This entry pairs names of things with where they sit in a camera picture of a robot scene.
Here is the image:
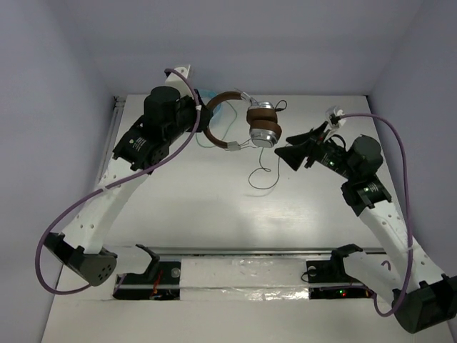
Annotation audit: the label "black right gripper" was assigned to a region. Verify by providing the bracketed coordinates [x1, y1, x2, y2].
[275, 120, 358, 181]

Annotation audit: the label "brown silver headphones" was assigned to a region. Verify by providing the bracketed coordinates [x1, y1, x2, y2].
[208, 90, 282, 148]

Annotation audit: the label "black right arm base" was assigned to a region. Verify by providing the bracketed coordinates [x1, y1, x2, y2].
[301, 260, 373, 300]

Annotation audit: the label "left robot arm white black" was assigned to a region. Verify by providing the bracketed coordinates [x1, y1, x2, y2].
[35, 86, 212, 295]

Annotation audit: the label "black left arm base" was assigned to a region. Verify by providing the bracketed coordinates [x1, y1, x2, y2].
[112, 244, 181, 301]

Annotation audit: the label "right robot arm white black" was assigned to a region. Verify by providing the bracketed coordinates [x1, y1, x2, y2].
[275, 124, 456, 334]

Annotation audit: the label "blue headphones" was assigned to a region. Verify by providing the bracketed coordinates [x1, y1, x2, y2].
[197, 88, 222, 126]

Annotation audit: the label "green headphone cable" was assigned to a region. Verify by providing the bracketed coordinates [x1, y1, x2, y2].
[195, 101, 239, 148]

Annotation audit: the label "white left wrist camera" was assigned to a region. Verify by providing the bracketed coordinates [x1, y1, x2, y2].
[164, 64, 191, 89]

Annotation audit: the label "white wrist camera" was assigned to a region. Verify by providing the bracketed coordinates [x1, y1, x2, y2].
[164, 64, 191, 89]
[325, 106, 346, 134]

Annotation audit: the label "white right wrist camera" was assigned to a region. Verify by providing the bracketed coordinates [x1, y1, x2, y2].
[325, 106, 346, 134]

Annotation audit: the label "aluminium table frame rail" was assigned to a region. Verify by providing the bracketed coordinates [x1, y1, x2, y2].
[74, 95, 126, 255]

